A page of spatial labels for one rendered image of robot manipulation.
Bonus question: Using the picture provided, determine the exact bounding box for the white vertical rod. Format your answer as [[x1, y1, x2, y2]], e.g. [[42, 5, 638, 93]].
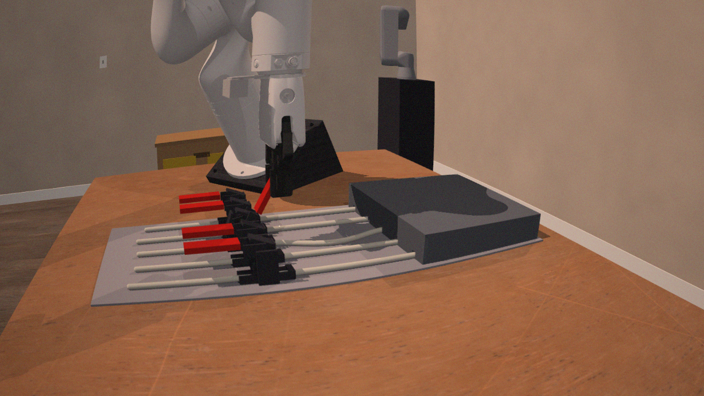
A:
[[136, 216, 368, 244], [136, 227, 382, 257], [145, 207, 355, 232], [134, 239, 398, 272]]

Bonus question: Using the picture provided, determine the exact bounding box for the red lever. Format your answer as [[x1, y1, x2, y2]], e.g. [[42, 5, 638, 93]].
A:
[[179, 191, 239, 204], [231, 178, 271, 227], [179, 200, 244, 217], [183, 237, 268, 286], [181, 223, 258, 241]]

